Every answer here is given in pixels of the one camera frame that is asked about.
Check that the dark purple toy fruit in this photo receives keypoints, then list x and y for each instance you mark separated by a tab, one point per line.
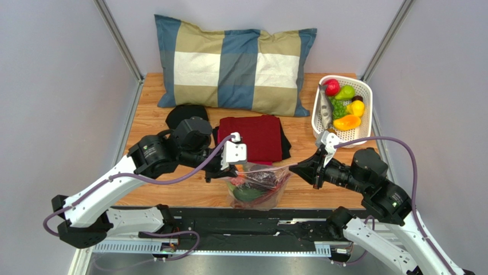
264	179

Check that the dark red folded cloth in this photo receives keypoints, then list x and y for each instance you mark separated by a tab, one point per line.
261	134

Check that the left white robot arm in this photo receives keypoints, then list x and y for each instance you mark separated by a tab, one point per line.
89	216

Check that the orange yellow toy mango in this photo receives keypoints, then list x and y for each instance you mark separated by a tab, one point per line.
347	123

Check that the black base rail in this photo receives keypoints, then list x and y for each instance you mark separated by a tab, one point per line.
276	230

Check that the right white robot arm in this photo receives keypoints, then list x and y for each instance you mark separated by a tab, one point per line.
388	203

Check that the blue beige checked pillow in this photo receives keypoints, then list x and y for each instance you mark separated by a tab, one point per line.
247	69

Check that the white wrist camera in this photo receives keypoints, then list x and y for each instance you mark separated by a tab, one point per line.
326	142
234	152

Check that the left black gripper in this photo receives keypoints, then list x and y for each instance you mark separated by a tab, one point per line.
218	173

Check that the green toy broccoli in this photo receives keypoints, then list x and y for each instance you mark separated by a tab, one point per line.
339	109

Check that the green toy avocado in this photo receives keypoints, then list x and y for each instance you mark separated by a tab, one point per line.
247	194

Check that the black cap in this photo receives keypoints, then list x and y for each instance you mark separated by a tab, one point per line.
182	112

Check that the grey toy fish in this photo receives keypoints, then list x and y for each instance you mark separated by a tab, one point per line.
327	108

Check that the black folded cloth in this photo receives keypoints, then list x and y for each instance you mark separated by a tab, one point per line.
285	143

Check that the white plastic basket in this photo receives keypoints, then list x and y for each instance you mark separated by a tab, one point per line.
361	89

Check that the clear zip top bag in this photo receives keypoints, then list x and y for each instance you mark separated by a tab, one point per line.
283	175

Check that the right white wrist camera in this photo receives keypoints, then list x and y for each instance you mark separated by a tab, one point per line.
326	142

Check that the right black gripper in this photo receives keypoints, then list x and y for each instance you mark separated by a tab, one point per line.
318	172

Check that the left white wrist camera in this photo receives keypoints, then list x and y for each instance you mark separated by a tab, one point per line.
234	152

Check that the light green toy fruit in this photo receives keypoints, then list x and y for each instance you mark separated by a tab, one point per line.
347	92

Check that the red toy apple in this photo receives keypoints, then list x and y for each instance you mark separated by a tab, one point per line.
332	87

